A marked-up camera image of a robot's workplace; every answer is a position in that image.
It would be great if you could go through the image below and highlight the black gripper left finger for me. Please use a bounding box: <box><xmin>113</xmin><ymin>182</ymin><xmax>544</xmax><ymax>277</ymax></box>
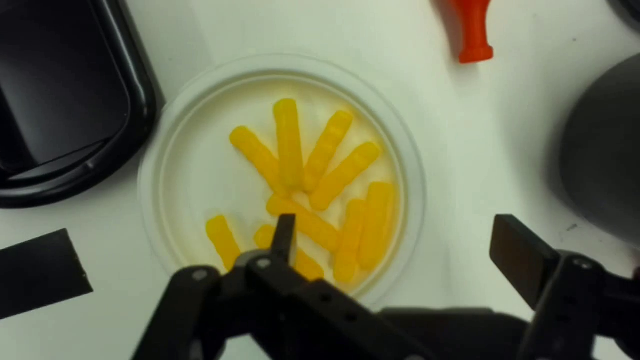
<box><xmin>270</xmin><ymin>213</ymin><xmax>296</xmax><ymax>261</ymax></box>

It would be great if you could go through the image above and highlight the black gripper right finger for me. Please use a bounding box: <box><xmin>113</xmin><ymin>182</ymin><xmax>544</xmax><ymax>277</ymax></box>
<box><xmin>490</xmin><ymin>213</ymin><xmax>560</xmax><ymax>307</ymax></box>

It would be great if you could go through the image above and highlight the yellow plush fry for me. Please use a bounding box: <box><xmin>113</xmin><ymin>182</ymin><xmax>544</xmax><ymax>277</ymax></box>
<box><xmin>254</xmin><ymin>224</ymin><xmax>324</xmax><ymax>279</ymax></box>
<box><xmin>305</xmin><ymin>110</ymin><xmax>354</xmax><ymax>192</ymax></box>
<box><xmin>231</xmin><ymin>125</ymin><xmax>286</xmax><ymax>194</ymax></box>
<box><xmin>311</xmin><ymin>141</ymin><xmax>382</xmax><ymax>209</ymax></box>
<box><xmin>275</xmin><ymin>98</ymin><xmax>305</xmax><ymax>190</ymax></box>
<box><xmin>207</xmin><ymin>216</ymin><xmax>240</xmax><ymax>270</ymax></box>
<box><xmin>266</xmin><ymin>195</ymin><xmax>341</xmax><ymax>251</ymax></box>
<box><xmin>358</xmin><ymin>182</ymin><xmax>397</xmax><ymax>270</ymax></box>

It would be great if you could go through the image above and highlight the black robot base tray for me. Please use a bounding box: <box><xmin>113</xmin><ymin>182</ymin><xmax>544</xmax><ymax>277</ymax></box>
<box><xmin>0</xmin><ymin>0</ymin><xmax>165</xmax><ymax>208</ymax></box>

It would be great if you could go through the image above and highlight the white paper plate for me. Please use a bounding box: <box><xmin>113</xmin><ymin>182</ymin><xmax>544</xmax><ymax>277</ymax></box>
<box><xmin>140</xmin><ymin>56</ymin><xmax>426</xmax><ymax>303</ymax></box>

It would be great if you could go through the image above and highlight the black toy pot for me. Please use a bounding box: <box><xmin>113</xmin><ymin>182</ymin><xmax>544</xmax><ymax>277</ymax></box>
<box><xmin>558</xmin><ymin>56</ymin><xmax>640</xmax><ymax>244</ymax></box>

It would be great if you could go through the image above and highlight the orange toy ketchup bottle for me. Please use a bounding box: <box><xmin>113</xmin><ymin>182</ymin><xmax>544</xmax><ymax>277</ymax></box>
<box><xmin>452</xmin><ymin>0</ymin><xmax>494</xmax><ymax>64</ymax></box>

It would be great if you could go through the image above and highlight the black foam pad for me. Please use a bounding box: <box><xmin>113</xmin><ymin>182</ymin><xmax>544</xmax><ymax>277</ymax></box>
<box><xmin>0</xmin><ymin>229</ymin><xmax>93</xmax><ymax>320</ymax></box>

